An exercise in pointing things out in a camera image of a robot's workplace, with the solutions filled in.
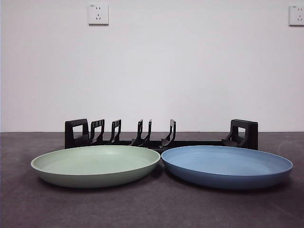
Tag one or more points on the pale green round plate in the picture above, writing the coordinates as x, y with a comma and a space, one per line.
95, 164

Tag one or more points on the light blue round plate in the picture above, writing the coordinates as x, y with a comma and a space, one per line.
225, 166

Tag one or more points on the black plastic plate rack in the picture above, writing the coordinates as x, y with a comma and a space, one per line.
70, 136

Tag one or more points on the white wall socket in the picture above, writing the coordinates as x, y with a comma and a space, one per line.
297, 15
98, 14

